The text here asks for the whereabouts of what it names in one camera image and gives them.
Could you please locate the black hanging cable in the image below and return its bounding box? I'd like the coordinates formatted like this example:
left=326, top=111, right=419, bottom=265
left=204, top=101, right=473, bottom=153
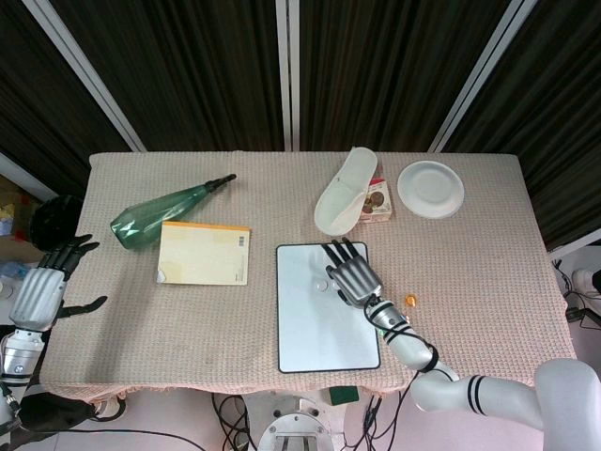
left=361, top=392, right=405, bottom=451

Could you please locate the white cloth slipper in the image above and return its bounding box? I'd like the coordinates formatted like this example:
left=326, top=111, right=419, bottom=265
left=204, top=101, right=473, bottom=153
left=313, top=146, right=378, bottom=236

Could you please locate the green plastic spray bottle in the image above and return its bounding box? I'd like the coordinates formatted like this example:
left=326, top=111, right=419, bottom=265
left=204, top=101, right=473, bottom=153
left=109, top=173, right=238, bottom=250

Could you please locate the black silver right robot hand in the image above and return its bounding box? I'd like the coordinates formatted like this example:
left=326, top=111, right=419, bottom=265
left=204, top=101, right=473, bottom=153
left=321, top=238, right=384, bottom=306

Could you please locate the red white cookie box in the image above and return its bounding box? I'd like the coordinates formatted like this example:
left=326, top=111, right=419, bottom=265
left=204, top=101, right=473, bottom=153
left=359, top=177, right=394, bottom=225

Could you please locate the green block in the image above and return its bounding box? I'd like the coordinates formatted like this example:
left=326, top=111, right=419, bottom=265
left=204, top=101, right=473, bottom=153
left=330, top=385, right=361, bottom=406

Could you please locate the yellow paperback notebook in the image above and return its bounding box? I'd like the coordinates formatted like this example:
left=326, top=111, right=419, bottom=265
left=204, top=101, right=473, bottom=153
left=156, top=220, right=253, bottom=287

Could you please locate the black trash bin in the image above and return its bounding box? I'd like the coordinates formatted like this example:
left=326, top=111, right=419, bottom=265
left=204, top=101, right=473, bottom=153
left=29, top=195, right=85, bottom=255

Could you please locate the white magnetic board black rim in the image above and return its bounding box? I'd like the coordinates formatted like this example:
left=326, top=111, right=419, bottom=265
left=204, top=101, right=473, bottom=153
left=274, top=241, right=381, bottom=375

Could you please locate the white paper plate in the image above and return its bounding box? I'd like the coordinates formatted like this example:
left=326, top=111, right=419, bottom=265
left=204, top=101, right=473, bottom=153
left=396, top=160, right=466, bottom=220

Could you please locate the black floor cable bundle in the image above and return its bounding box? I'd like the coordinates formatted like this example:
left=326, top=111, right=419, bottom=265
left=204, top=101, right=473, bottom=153
left=209, top=392, right=257, bottom=451

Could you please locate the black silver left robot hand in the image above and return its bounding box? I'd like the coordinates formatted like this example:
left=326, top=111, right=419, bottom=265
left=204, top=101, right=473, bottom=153
left=8, top=233, right=109, bottom=334

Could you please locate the white partition frame post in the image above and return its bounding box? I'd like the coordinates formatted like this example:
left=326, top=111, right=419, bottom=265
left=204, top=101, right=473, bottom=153
left=0, top=152, right=60, bottom=201
left=274, top=0, right=302, bottom=152
left=25, top=0, right=152, bottom=152
left=425, top=0, right=539, bottom=152

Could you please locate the cardboard box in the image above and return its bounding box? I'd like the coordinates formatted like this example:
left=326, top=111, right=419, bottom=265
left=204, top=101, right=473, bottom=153
left=0, top=173, right=46, bottom=264

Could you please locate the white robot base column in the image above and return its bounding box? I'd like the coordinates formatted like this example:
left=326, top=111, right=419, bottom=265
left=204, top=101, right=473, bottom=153
left=255, top=392, right=348, bottom=451

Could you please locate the beige woven tablecloth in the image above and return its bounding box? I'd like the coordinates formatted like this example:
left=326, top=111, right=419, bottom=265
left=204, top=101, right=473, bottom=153
left=39, top=150, right=579, bottom=406

